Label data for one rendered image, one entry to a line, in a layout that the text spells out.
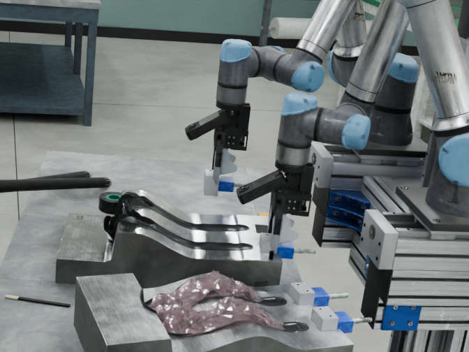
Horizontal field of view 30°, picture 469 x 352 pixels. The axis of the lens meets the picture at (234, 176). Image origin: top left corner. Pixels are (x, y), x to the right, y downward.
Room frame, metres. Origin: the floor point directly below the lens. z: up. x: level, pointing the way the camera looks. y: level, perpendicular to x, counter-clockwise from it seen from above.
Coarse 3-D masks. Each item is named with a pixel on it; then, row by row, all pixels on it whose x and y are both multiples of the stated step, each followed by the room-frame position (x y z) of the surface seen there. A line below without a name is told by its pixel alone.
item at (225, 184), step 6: (204, 174) 2.13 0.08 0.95; (210, 174) 2.11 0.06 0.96; (204, 180) 2.11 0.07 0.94; (210, 180) 2.10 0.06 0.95; (222, 180) 2.11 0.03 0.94; (228, 180) 2.12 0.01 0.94; (204, 186) 2.10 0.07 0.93; (210, 186) 2.10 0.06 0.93; (216, 186) 2.10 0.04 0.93; (222, 186) 2.11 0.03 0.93; (228, 186) 2.11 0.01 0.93; (234, 186) 2.13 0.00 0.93; (240, 186) 2.13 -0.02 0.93; (204, 192) 2.10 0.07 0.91; (210, 192) 2.10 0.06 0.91; (216, 192) 2.10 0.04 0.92
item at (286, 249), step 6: (264, 234) 1.86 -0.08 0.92; (270, 234) 1.87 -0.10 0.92; (264, 240) 1.83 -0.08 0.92; (270, 240) 1.83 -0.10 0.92; (264, 246) 1.82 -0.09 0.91; (282, 246) 1.84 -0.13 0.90; (288, 246) 1.84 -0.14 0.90; (264, 252) 1.82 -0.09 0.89; (276, 252) 1.83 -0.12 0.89; (282, 252) 1.83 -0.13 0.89; (288, 252) 1.83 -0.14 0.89; (294, 252) 1.85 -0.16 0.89; (300, 252) 1.85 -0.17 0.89; (306, 252) 1.85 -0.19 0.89; (312, 252) 1.86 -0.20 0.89; (288, 258) 1.83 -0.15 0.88
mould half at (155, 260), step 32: (96, 224) 1.93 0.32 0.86; (128, 224) 1.79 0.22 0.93; (160, 224) 1.85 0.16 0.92; (64, 256) 1.74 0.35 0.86; (96, 256) 1.76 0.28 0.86; (128, 256) 1.75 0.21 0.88; (160, 256) 1.75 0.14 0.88; (192, 256) 1.77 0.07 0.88; (224, 256) 1.78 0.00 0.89; (256, 256) 1.80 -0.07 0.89
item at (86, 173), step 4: (76, 172) 2.33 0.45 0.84; (80, 172) 2.34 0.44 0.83; (84, 172) 2.36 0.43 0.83; (88, 172) 2.37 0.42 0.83; (44, 176) 2.21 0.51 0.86; (48, 176) 2.22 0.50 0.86; (52, 176) 2.23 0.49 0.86; (56, 176) 2.24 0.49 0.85; (60, 176) 2.25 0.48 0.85; (64, 176) 2.27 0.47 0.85; (68, 176) 2.28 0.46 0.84; (72, 176) 2.29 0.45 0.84; (76, 176) 2.31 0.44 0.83; (80, 176) 2.33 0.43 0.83; (84, 176) 2.34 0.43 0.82; (88, 176) 2.36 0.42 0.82
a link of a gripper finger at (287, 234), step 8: (272, 224) 1.83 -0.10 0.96; (288, 224) 1.82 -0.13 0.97; (272, 232) 1.82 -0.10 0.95; (280, 232) 1.81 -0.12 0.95; (288, 232) 1.82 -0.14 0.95; (296, 232) 1.82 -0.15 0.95; (272, 240) 1.81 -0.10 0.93; (280, 240) 1.81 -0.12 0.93; (288, 240) 1.81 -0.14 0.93; (272, 248) 1.81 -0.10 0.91
